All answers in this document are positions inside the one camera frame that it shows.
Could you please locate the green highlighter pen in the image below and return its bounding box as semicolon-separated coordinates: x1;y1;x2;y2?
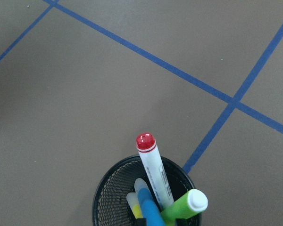
161;189;208;225

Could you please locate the yellow highlighter pen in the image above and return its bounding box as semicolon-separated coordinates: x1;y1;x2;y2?
126;192;143;219

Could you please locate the black mesh pen cup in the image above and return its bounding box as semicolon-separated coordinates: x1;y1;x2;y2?
92;155;195;226

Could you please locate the blue highlighter pen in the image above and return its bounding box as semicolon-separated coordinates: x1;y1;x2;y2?
134;178;166;226

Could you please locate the red capped white marker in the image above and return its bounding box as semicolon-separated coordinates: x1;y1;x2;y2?
136;132;174;210

